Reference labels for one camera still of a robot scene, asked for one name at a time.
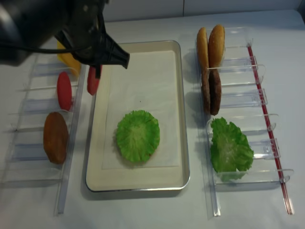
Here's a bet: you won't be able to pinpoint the left tan bun half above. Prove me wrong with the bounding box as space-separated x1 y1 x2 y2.
196 27 209 70

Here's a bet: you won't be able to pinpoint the yellow cheese slices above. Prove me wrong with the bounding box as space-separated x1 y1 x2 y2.
57 53 81 78

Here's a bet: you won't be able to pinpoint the green lettuce leaf in rack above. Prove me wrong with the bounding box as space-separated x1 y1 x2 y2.
210 117 254 182

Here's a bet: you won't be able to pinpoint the brown bun half left rack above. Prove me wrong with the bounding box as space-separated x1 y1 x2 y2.
43 112 69 165

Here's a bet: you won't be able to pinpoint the white paper tray liner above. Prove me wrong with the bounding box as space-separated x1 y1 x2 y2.
102 51 181 169

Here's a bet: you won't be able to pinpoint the right brown meat patty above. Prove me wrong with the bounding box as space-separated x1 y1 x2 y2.
209 69 222 115

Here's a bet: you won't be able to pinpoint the clear acrylic rack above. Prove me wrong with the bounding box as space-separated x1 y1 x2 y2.
0 54 86 215
192 27 294 217

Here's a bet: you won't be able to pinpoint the brown meat patty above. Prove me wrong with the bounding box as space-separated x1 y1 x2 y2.
209 69 222 115
201 68 210 115

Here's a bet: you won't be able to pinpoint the clear acrylic left rack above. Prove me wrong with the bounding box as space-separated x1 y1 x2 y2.
0 54 86 215

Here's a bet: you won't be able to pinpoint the cream rectangular metal tray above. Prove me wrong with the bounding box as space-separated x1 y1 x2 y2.
85 41 190 192

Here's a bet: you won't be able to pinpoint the left brown meat patty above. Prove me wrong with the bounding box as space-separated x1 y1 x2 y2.
201 68 210 115

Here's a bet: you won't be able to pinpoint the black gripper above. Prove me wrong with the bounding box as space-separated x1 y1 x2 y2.
55 0 130 79

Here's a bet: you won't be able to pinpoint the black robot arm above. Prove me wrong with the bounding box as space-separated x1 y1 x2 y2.
0 0 130 79

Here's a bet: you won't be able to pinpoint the red tomato slice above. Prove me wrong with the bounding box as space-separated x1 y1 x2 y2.
57 72 72 111
87 65 102 95

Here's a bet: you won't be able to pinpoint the clear acrylic right rack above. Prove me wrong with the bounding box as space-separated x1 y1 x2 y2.
192 27 294 217

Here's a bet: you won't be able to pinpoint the red rail strip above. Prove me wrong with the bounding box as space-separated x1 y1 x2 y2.
247 45 295 215

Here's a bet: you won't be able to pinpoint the right golden bun half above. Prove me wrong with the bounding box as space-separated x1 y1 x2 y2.
208 24 225 68

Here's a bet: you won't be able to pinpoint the green lettuce leaf on tray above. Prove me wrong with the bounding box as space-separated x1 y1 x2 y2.
115 110 160 163

